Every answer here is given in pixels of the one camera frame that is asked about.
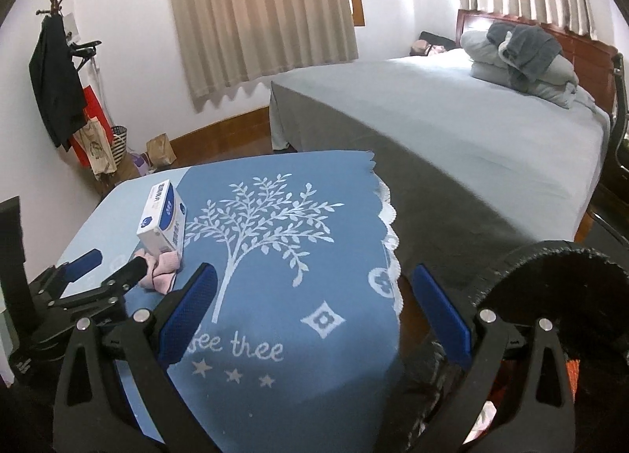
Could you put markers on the orange knitted cloth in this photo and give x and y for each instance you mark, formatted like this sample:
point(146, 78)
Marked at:
point(573, 371)

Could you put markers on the bed with grey sheet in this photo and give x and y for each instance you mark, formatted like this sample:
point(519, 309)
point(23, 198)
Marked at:
point(475, 170)

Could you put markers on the pink cloth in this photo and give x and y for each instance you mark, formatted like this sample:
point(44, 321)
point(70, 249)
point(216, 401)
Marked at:
point(161, 270)

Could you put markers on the black coat on rack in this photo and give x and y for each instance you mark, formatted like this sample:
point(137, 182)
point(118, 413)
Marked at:
point(56, 84)

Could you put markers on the striped basket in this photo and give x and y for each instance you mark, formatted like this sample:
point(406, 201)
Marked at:
point(119, 143)

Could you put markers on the wooden coat rack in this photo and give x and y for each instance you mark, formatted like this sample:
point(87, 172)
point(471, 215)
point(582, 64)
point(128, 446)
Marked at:
point(84, 52)

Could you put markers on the dark grey folded blanket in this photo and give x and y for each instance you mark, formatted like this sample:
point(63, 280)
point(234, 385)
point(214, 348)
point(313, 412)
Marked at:
point(527, 50)

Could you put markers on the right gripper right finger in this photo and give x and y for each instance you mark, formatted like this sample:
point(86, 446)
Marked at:
point(515, 395)

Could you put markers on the white blue tissue box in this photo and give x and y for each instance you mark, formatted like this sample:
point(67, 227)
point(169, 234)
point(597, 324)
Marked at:
point(163, 220)

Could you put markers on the black trash bag bin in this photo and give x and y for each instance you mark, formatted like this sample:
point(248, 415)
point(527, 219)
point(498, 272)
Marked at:
point(583, 293)

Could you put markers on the bag on bedside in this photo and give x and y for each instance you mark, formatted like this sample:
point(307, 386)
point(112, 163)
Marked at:
point(429, 43)

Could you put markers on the folded grey duvet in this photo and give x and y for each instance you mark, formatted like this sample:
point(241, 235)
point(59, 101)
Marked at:
point(559, 84)

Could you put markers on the black office chair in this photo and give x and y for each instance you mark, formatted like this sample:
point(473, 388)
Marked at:
point(609, 203)

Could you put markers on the red bag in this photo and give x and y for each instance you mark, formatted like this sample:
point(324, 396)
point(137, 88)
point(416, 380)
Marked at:
point(92, 110)

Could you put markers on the purple item on floor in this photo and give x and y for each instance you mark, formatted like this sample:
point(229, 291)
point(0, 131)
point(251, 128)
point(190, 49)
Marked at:
point(140, 163)

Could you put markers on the side window beige curtain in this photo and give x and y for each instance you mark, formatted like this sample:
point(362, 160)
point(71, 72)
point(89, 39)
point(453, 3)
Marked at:
point(224, 43)

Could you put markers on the beige tote bag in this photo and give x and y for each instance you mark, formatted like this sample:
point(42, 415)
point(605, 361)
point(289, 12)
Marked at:
point(93, 140)

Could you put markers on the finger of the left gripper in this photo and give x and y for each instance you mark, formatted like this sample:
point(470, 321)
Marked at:
point(127, 276)
point(74, 270)

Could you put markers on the wooden headboard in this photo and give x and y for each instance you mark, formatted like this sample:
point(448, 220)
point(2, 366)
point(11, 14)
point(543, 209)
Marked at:
point(593, 61)

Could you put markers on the blue tree-print tablecloth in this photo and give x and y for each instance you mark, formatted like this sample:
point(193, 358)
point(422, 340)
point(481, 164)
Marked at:
point(299, 349)

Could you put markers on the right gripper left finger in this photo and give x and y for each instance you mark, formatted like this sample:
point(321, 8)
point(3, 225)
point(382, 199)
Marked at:
point(91, 410)

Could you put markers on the brown paper bag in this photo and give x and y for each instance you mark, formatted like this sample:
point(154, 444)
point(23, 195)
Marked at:
point(160, 152)

